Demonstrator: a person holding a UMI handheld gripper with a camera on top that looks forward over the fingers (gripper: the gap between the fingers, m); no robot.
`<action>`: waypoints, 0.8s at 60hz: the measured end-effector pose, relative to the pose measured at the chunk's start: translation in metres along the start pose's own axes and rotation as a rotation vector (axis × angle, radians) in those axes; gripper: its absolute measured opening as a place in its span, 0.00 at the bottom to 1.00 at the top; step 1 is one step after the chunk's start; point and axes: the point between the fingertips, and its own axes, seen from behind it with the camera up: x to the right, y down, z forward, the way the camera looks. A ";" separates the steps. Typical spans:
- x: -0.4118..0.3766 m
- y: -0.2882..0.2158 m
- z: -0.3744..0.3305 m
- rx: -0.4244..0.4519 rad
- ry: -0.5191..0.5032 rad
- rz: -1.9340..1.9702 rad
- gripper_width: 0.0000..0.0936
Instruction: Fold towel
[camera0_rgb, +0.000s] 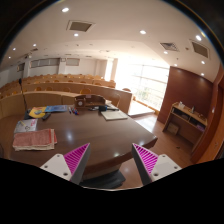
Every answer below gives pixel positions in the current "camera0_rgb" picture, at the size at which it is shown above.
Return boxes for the red and blue pens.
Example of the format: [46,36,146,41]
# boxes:
[69,107,79,115]

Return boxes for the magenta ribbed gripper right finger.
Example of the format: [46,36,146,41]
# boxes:
[132,143,181,185]

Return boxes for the black microphone stand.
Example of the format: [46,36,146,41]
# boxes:
[18,78,32,120]

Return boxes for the black remote control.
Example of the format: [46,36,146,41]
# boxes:
[42,113,51,121]

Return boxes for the curved wooden audience desk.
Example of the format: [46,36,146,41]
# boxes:
[0,79,132,119]

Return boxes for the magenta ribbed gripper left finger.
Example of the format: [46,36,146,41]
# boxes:
[41,143,91,184]

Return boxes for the white printed booklet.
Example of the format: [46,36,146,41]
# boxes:
[14,119,38,133]

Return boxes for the yellow round object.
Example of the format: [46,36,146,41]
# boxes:
[29,107,45,118]

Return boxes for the wooden side cabinet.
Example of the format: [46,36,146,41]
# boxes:
[163,102,207,145]

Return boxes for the wooden desktop organizer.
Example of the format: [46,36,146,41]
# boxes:
[74,94,106,108]

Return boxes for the folded red pink towel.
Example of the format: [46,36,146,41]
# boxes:
[12,129,57,151]

